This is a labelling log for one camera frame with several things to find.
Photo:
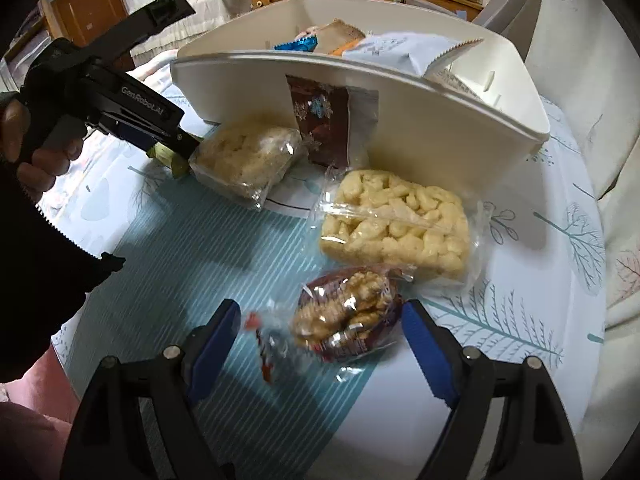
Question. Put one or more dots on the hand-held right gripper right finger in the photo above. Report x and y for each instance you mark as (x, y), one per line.
(425, 355)

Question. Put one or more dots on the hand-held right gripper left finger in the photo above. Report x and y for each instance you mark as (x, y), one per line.
(215, 352)

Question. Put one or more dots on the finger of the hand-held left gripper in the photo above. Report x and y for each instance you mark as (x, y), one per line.
(170, 142)

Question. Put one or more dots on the green snack packet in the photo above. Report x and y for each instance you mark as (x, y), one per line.
(175, 165)

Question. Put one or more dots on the walnut date snack packet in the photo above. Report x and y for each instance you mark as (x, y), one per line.
(345, 320)

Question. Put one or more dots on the blue snack packet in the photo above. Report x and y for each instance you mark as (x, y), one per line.
(297, 44)

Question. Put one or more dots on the orange snack packet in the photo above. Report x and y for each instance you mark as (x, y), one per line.
(345, 50)

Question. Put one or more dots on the beige cake block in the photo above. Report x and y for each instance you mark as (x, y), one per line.
(340, 35)

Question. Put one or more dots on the white plastic basket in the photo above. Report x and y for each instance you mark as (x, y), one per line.
(425, 125)

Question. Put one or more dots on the white apple print snack packet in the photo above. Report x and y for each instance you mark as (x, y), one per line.
(400, 50)

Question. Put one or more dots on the person's left forearm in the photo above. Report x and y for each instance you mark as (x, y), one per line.
(35, 285)

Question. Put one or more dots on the person's left hand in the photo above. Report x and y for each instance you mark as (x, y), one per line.
(50, 162)

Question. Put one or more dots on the puffed rice cake packet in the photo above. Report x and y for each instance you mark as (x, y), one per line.
(395, 225)
(245, 160)

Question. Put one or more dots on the wooden door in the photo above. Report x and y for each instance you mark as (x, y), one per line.
(90, 5)

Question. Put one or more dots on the leaf print tablecloth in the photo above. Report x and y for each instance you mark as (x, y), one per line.
(200, 240)

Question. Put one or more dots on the brown snowflake snack packet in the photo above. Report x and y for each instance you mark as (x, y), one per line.
(320, 120)

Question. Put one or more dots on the pink cloth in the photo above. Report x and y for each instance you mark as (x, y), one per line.
(25, 435)

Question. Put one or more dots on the beige pastry packet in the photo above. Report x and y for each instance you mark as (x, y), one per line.
(455, 85)

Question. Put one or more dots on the white leaf print cloth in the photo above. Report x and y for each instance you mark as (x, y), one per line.
(575, 60)

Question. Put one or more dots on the grey chair back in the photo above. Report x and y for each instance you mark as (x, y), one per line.
(505, 0)

